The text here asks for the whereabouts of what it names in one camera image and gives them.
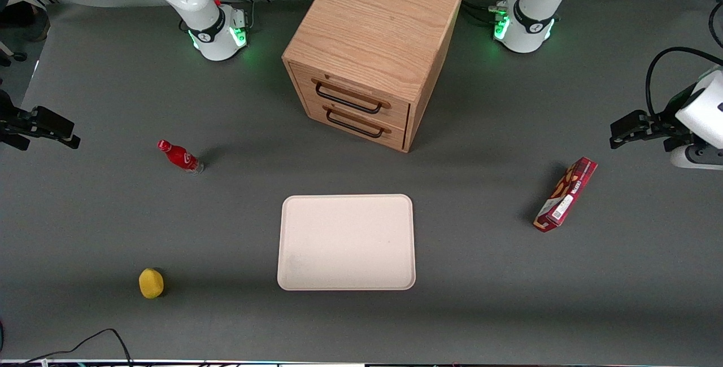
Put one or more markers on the small red coke bottle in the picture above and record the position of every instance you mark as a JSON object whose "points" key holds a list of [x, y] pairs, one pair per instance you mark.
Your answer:
{"points": [[182, 158]]}

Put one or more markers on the black swivel chair base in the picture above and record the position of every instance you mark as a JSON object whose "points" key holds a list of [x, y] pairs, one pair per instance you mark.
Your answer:
{"points": [[20, 56]]}

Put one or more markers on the yellow lemon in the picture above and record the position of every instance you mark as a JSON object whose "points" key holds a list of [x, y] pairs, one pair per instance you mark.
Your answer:
{"points": [[151, 283]]}

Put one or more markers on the red tartan cookie box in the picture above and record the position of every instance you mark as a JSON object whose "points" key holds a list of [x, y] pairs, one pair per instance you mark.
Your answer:
{"points": [[566, 193]]}

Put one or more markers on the wooden drawer front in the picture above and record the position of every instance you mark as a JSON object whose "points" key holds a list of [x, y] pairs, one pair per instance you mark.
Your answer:
{"points": [[361, 130], [353, 91]]}

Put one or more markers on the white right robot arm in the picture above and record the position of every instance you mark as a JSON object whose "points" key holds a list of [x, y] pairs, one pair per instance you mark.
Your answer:
{"points": [[209, 34]]}

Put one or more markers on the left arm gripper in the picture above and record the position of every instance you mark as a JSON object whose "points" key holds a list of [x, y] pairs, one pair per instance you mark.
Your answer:
{"points": [[669, 122]]}

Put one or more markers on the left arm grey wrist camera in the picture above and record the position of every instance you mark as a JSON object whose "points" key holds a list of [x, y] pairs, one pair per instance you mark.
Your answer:
{"points": [[700, 158]]}

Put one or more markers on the oak wooden drawer cabinet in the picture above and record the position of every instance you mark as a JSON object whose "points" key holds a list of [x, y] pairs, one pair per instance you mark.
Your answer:
{"points": [[373, 22]]}

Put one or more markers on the beige rectangular plastic tray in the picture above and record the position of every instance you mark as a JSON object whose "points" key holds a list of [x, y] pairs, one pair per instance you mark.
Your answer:
{"points": [[347, 243]]}

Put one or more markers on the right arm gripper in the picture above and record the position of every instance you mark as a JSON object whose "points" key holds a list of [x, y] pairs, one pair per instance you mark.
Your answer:
{"points": [[12, 119]]}

